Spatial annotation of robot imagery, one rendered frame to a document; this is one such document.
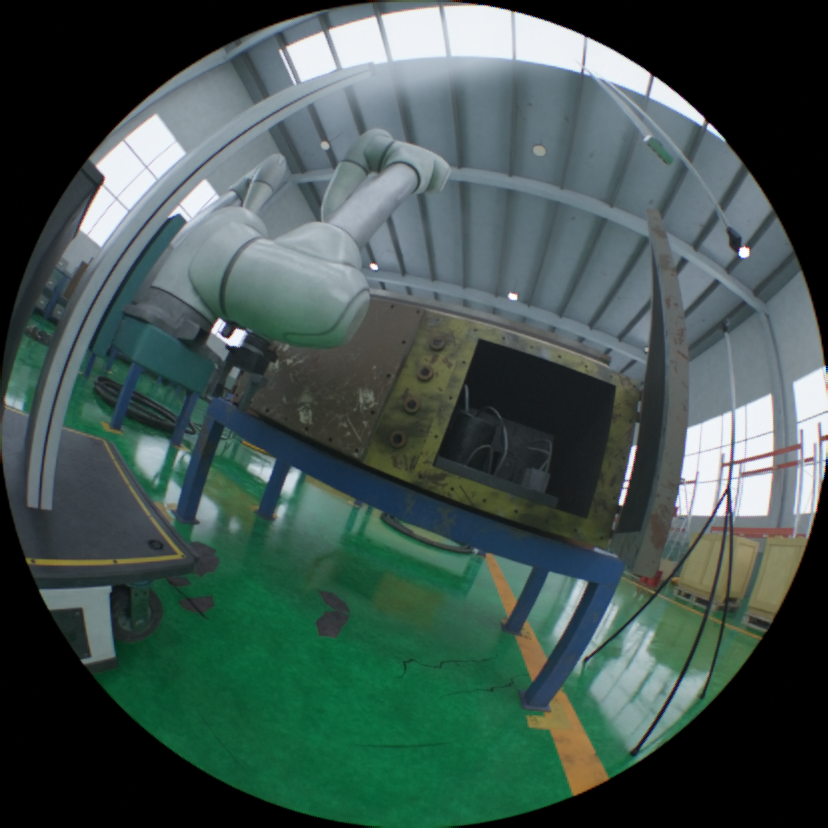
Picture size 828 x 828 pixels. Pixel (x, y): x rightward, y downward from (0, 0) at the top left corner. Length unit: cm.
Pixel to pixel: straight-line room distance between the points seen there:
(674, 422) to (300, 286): 48
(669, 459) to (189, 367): 63
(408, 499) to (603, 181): 896
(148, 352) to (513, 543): 95
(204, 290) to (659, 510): 64
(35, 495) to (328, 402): 88
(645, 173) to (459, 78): 514
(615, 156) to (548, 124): 184
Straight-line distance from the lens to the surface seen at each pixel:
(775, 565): 484
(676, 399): 35
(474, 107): 880
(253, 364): 76
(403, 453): 87
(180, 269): 52
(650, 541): 31
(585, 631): 110
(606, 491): 96
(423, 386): 91
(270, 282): 43
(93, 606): 62
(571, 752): 115
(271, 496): 198
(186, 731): 77
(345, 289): 42
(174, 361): 48
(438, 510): 88
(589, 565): 100
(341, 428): 92
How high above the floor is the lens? 69
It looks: 11 degrees up
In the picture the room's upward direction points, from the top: 22 degrees clockwise
